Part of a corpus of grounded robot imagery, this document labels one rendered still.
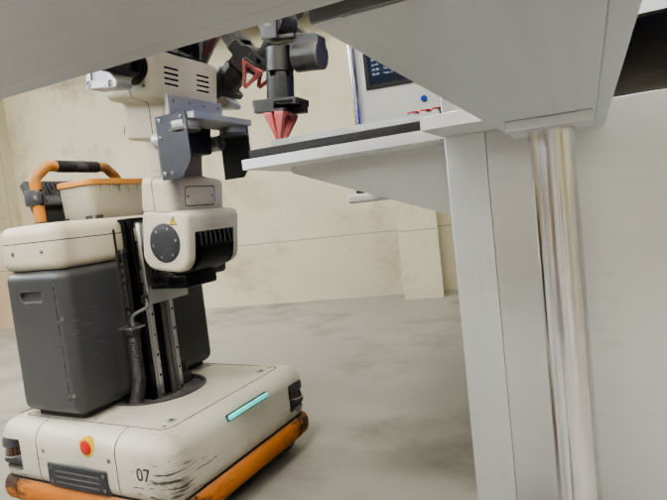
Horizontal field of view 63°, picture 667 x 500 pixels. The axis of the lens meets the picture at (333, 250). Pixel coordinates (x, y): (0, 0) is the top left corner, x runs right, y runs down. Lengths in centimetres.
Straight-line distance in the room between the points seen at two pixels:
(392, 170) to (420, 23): 80
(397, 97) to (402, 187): 100
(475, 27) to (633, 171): 64
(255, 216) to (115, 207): 309
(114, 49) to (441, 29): 14
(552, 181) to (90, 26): 54
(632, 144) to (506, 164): 17
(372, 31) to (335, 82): 441
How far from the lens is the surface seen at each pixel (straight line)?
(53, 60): 27
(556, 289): 68
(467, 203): 91
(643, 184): 89
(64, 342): 161
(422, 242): 423
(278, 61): 117
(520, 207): 90
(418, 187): 103
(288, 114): 116
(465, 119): 77
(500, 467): 101
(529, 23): 29
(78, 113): 561
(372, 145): 97
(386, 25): 25
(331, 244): 460
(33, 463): 179
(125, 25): 23
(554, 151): 67
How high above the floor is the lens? 77
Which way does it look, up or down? 4 degrees down
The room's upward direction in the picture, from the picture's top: 6 degrees counter-clockwise
